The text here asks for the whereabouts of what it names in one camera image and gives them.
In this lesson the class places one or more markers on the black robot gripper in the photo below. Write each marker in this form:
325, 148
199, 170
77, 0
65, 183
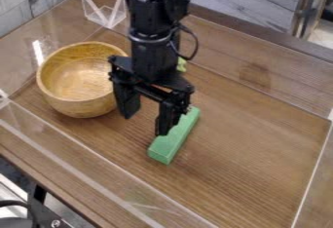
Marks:
150, 66

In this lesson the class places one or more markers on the green rectangular block stick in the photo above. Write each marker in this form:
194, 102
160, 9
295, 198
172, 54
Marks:
166, 145

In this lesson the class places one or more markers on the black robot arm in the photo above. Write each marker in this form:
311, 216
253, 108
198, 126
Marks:
158, 17

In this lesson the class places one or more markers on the brown wooden bowl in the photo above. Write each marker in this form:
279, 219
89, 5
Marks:
73, 81

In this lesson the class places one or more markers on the red plush strawberry toy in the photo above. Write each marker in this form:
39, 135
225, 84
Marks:
180, 65

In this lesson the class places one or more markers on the clear acrylic corner bracket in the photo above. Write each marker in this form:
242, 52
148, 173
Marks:
106, 16

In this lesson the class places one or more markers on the clear acrylic tray wall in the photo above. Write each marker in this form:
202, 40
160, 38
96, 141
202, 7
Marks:
110, 196

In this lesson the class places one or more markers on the black table leg bracket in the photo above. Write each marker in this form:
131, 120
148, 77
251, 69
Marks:
25, 211

